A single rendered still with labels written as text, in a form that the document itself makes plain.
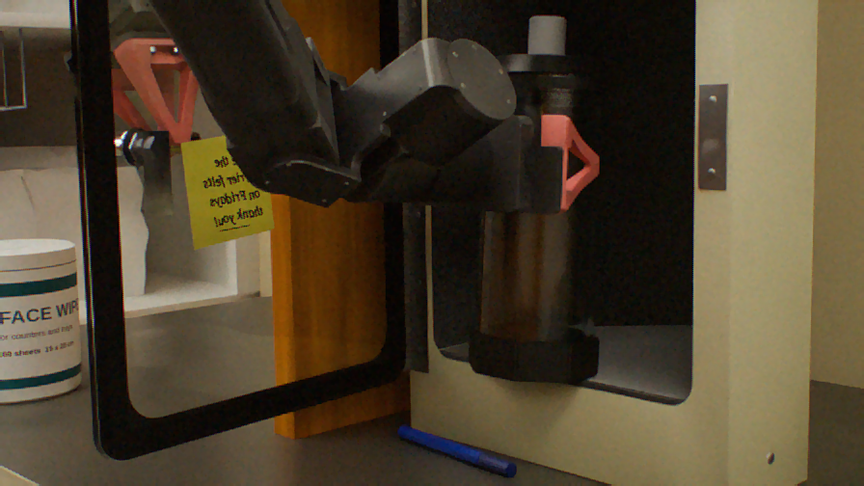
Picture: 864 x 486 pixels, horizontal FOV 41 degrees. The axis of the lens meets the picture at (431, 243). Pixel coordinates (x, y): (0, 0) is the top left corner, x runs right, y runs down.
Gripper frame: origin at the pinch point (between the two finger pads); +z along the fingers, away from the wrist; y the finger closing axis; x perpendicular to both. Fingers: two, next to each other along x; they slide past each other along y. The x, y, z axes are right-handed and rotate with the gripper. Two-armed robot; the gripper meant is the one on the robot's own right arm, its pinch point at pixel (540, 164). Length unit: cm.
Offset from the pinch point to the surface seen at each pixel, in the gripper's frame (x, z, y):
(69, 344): 20, -10, 51
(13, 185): 6, 16, 111
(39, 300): 15, -13, 50
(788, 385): 15.3, 7.8, -17.3
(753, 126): -3.0, 1.2, -16.8
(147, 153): 0.2, -27.3, 11.5
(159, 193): 2.8, -26.3, 11.5
